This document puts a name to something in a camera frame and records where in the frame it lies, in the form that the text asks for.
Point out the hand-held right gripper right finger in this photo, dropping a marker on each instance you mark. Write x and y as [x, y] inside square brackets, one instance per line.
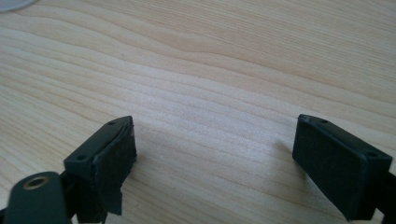
[336, 161]

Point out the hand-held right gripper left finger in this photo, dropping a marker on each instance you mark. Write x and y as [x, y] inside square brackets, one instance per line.
[106, 155]

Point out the transparent plastic storage box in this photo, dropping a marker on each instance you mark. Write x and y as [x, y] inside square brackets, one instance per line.
[12, 3]

